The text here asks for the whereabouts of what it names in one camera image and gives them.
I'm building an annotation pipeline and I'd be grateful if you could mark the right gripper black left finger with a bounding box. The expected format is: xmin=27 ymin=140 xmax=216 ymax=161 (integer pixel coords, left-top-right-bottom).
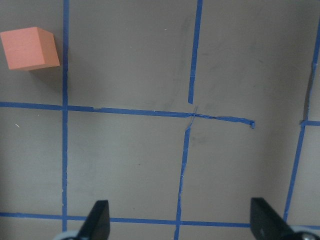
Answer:
xmin=77 ymin=200 xmax=111 ymax=240

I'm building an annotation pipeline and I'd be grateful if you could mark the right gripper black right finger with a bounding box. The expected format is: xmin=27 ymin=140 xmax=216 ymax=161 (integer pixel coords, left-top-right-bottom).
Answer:
xmin=250 ymin=197 xmax=295 ymax=240

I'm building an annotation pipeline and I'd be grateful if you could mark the orange foam cube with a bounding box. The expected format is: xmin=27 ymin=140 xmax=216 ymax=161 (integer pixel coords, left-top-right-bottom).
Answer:
xmin=0 ymin=27 xmax=60 ymax=71

